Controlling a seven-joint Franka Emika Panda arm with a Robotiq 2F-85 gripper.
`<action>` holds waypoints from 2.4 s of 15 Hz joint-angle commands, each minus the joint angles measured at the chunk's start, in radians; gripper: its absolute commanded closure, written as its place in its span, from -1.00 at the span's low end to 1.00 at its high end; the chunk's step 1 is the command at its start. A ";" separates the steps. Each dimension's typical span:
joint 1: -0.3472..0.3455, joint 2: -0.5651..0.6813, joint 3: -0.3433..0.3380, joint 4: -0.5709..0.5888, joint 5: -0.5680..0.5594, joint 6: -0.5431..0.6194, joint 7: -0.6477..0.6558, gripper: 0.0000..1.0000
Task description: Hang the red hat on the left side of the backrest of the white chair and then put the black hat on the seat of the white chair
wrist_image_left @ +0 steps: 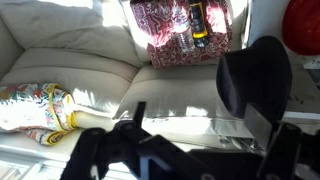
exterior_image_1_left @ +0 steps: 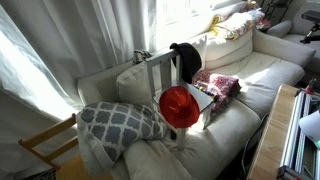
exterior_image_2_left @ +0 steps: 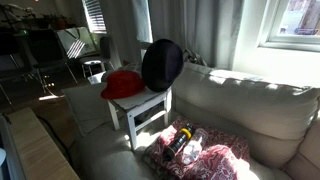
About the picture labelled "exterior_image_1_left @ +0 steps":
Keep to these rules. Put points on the red sequin hat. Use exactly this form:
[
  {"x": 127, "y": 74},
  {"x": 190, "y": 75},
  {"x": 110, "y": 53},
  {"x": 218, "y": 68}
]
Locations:
[{"x": 178, "y": 106}]

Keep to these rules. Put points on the red white patterned cloth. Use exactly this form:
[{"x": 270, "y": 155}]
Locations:
[{"x": 223, "y": 85}]

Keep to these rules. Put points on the white fabric sofa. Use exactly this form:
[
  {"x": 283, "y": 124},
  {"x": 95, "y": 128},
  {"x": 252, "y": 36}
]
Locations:
[{"x": 216, "y": 143}]

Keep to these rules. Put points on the small white wooden chair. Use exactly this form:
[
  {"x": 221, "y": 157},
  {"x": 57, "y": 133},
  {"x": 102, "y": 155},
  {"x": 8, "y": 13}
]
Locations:
[{"x": 204, "y": 99}]

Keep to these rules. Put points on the white sofa cushion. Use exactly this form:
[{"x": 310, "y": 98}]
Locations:
[{"x": 133, "y": 83}]

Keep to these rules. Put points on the light wooden chair frame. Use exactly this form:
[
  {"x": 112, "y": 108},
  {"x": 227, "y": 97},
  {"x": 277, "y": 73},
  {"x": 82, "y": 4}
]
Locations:
[{"x": 50, "y": 133}]

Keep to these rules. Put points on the aluminium rail frame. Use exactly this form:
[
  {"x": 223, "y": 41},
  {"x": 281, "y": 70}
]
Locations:
[{"x": 293, "y": 133}]

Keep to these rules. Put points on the red clamp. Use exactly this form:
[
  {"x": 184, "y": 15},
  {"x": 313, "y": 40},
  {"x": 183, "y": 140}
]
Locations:
[{"x": 312, "y": 87}]

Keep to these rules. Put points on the black camera on stand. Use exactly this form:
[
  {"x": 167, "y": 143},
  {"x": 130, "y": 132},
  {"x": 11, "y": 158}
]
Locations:
[{"x": 311, "y": 16}]

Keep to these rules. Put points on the yellow floral blanket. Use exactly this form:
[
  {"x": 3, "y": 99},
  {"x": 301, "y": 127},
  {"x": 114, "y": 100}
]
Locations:
[{"x": 238, "y": 23}]

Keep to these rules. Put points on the black metal rack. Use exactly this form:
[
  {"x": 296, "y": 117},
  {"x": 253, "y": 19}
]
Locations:
[{"x": 278, "y": 6}]

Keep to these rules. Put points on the wooden table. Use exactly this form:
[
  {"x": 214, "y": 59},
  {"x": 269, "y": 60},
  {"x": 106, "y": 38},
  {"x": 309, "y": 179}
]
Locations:
[{"x": 270, "y": 143}]

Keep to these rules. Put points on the grey white patterned pillow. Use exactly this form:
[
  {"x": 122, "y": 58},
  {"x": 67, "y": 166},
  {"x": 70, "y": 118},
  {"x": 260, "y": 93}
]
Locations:
[{"x": 110, "y": 126}]

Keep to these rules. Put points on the black fedora hat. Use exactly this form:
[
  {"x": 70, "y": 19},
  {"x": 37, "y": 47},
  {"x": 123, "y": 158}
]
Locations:
[{"x": 190, "y": 60}]

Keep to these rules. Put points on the grey cloth on sofa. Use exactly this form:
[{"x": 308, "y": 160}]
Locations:
[{"x": 141, "y": 56}]

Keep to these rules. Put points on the white curtain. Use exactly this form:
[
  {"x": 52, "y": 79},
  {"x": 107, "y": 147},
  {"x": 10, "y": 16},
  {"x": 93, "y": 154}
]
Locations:
[{"x": 83, "y": 33}]

